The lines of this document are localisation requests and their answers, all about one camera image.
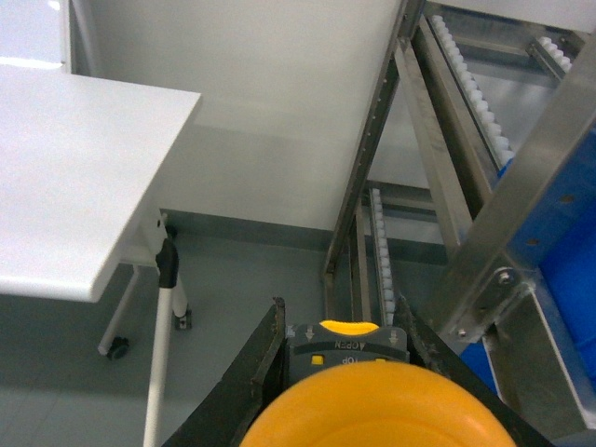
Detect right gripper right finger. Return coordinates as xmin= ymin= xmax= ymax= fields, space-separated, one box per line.
xmin=393 ymin=294 xmax=554 ymax=447

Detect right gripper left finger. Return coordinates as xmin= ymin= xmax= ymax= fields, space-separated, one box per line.
xmin=164 ymin=297 xmax=286 ymax=447

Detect yellow mushroom push button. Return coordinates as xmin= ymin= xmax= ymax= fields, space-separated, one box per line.
xmin=241 ymin=320 xmax=514 ymax=446

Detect blue plastic crate left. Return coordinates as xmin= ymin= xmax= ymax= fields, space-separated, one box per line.
xmin=467 ymin=122 xmax=595 ymax=424

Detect stainless steel roller rack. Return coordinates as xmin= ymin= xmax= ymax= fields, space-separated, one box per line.
xmin=323 ymin=1 xmax=595 ymax=445

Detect white folding table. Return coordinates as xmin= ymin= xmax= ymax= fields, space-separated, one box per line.
xmin=1 ymin=65 xmax=201 ymax=446

